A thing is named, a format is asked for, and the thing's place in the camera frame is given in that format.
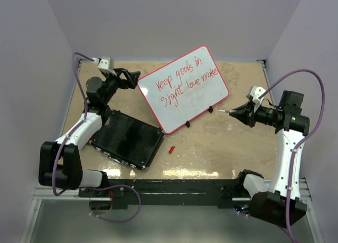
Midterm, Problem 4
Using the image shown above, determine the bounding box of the pink framed whiteboard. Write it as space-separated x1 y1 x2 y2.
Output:
137 45 229 134

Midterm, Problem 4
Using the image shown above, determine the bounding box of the red and white marker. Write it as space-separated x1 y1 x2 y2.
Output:
218 109 236 113

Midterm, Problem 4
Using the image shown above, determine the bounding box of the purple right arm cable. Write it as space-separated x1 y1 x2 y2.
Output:
260 68 325 243

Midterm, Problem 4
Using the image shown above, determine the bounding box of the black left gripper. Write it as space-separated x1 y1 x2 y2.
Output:
102 69 140 105

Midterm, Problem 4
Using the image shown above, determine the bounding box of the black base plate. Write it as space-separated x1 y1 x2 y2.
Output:
78 178 267 211

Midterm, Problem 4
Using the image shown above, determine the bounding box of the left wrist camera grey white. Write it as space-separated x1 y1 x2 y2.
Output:
92 57 116 75

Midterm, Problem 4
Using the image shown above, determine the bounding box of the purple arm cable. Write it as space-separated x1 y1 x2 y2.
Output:
260 68 325 243
51 52 142 223

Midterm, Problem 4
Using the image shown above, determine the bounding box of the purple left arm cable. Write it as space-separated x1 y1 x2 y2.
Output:
51 52 142 223

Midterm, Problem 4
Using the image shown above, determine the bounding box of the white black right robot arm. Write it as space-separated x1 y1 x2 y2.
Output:
229 86 309 228

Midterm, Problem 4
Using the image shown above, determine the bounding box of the red marker cap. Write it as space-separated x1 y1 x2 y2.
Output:
168 146 175 154

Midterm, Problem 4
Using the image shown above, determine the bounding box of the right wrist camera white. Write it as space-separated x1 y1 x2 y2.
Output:
246 86 266 105

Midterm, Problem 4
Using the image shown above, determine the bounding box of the aluminium frame rail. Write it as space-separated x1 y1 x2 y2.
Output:
20 58 88 243

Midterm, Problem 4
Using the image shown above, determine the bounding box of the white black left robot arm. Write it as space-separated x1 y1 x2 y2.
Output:
38 68 140 197

